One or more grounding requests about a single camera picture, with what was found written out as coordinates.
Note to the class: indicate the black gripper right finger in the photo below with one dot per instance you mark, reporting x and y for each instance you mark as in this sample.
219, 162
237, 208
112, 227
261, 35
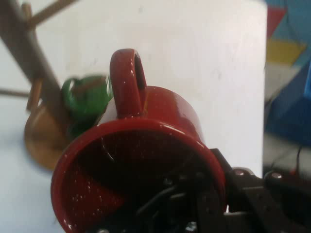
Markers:
257, 194

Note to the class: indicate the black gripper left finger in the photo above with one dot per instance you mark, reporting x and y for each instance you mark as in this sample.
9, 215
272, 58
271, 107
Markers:
184, 201

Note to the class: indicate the dark red ceramic mug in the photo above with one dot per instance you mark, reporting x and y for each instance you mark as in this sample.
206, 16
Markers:
155, 116

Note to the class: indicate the blue yellow red mat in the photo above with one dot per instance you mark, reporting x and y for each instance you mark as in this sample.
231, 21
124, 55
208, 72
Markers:
289, 85

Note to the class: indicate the green ceramic mug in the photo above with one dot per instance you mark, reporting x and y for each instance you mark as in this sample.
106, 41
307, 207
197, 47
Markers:
87, 97

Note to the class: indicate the wooden mug tree stand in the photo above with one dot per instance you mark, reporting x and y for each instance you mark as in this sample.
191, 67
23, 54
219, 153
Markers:
36, 60

